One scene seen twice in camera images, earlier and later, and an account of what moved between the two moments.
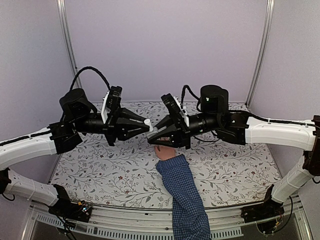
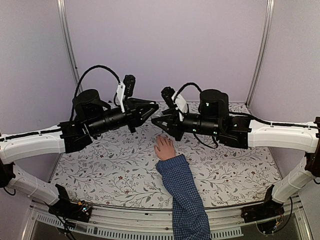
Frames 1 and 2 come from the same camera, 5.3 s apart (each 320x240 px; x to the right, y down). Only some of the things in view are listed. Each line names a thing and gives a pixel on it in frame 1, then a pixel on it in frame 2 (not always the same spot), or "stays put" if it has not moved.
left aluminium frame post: [62, 11] stays put
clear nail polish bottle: [155, 131] → [157, 114]
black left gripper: [122, 124] → [132, 107]
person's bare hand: [163, 153] stays put
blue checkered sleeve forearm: [190, 219] stays put
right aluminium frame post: [270, 9] stays put
